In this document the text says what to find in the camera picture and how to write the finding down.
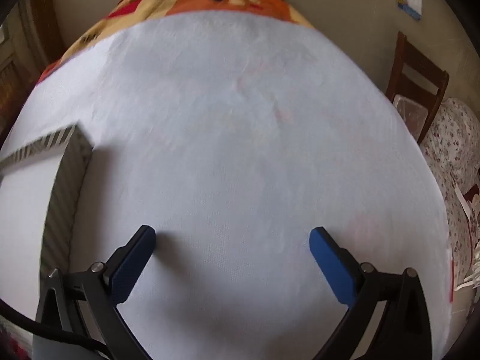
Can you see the dark red cloth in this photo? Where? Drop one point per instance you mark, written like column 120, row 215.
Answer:
column 473, row 213

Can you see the clear plastic container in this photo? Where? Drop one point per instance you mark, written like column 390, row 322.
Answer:
column 410, row 114

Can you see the brown wooden door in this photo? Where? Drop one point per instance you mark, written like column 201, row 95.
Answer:
column 37, row 26

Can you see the brown wooden chair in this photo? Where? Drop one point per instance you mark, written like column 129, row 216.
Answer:
column 403, row 58

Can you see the white table cloth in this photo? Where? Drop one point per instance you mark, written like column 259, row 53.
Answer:
column 240, row 138

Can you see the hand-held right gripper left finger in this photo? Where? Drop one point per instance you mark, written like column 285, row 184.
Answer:
column 133, row 266

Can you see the striped cardboard tray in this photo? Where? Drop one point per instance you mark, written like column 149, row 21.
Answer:
column 67, row 180

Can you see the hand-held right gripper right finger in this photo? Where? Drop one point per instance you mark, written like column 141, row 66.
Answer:
column 332, row 266

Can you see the floral patterned bedding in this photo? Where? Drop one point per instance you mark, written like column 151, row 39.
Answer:
column 453, row 138

